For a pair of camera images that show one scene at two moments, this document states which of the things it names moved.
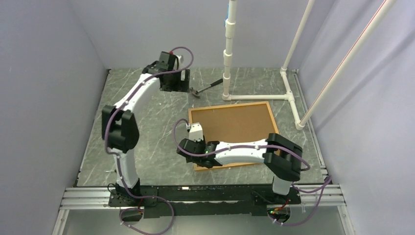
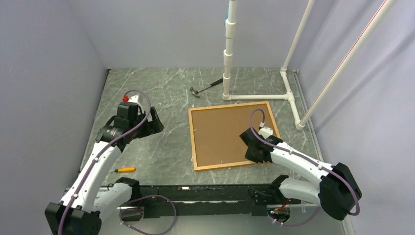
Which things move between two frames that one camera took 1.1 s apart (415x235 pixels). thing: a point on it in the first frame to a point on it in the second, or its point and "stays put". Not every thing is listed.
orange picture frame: x=251 y=122 stays put
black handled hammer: x=195 y=92 stays put
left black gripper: x=183 y=86 to x=151 y=127
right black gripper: x=201 y=142 to x=248 y=155
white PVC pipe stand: x=227 y=58 stays put
